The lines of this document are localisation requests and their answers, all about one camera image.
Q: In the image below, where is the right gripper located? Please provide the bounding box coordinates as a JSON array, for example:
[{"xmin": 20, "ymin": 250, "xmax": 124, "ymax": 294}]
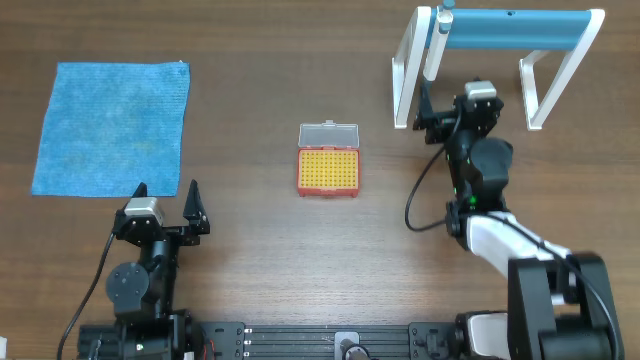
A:
[{"xmin": 412, "ymin": 78, "xmax": 506, "ymax": 147}]

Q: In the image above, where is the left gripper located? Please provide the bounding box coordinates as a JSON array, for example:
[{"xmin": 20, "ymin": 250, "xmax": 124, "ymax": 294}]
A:
[{"xmin": 113, "ymin": 178, "xmax": 212, "ymax": 248}]

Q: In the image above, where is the blue cloth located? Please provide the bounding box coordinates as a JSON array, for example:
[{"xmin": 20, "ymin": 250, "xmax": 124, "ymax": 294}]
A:
[{"xmin": 30, "ymin": 60, "xmax": 192, "ymax": 199}]

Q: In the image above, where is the white and blue stand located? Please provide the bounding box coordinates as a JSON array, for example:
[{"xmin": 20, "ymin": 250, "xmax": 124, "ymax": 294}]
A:
[{"xmin": 391, "ymin": 5, "xmax": 607, "ymax": 132}]

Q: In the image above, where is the red and yellow tip box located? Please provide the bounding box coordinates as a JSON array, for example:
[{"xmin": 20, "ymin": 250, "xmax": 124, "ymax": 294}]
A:
[{"xmin": 296, "ymin": 119, "xmax": 362, "ymax": 199}]

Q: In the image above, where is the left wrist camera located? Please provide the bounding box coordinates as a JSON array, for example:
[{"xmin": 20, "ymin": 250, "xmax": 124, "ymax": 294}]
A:
[{"xmin": 122, "ymin": 196, "xmax": 167, "ymax": 229}]

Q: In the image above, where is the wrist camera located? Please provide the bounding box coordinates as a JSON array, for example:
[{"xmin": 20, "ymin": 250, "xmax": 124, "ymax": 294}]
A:
[
  {"xmin": 122, "ymin": 196, "xmax": 167, "ymax": 229},
  {"xmin": 463, "ymin": 79, "xmax": 499, "ymax": 102}
]

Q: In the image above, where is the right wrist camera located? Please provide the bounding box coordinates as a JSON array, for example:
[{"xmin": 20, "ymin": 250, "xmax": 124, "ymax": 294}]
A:
[{"xmin": 463, "ymin": 79, "xmax": 499, "ymax": 102}]

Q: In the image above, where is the black cable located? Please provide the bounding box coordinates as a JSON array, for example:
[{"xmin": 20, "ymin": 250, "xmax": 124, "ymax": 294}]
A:
[
  {"xmin": 55, "ymin": 231, "xmax": 118, "ymax": 360},
  {"xmin": 403, "ymin": 113, "xmax": 624, "ymax": 360}
]

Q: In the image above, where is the mounting rail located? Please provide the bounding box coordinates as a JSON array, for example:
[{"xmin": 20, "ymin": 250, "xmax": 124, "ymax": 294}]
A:
[{"xmin": 77, "ymin": 321, "xmax": 467, "ymax": 360}]

